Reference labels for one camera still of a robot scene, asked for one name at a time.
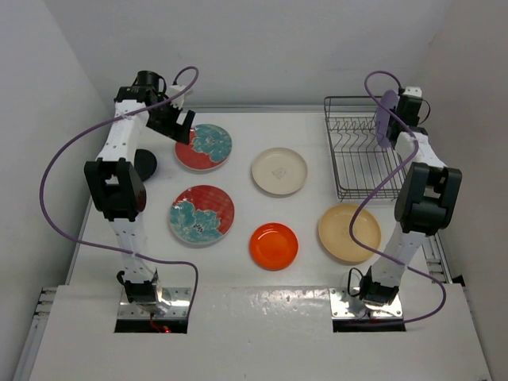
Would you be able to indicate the metal base plate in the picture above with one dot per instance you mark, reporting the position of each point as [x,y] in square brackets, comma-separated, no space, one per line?
[345,307]
[173,305]

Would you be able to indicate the wire dish rack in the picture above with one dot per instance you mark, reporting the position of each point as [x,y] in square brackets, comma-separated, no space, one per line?
[359,162]

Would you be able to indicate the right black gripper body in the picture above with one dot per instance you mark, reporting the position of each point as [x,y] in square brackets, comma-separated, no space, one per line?
[394,120]

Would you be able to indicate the black plate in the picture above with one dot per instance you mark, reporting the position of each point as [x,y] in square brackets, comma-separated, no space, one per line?
[145,164]

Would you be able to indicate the yellow bear plate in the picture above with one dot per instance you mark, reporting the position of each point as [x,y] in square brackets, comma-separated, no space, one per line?
[333,231]

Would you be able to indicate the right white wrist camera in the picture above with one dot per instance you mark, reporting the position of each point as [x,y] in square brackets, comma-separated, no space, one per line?
[414,92]

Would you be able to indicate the orange plate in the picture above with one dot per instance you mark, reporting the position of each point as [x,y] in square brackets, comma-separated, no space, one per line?
[273,246]

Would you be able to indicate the cream white plate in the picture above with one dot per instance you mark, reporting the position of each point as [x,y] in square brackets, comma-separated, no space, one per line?
[279,171]

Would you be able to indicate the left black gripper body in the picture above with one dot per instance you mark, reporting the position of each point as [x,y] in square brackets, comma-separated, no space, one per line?
[164,119]

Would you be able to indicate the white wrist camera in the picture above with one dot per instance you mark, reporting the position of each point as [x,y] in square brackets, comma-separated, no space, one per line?
[177,94]
[414,92]

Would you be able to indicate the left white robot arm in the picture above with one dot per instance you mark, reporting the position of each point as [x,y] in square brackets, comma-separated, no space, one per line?
[118,191]

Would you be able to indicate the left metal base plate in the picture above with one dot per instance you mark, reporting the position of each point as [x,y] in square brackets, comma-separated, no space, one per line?
[173,305]

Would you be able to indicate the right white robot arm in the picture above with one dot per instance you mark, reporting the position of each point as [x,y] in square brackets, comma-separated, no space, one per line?
[426,200]

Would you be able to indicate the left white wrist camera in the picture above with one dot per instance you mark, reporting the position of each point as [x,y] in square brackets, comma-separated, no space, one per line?
[177,94]

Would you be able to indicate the purple plate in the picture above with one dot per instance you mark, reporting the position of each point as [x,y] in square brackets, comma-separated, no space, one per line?
[388,101]

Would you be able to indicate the red floral plate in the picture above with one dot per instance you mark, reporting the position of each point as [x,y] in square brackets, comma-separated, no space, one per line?
[201,215]
[210,146]

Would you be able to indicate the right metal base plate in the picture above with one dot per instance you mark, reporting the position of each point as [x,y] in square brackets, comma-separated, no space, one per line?
[345,307]

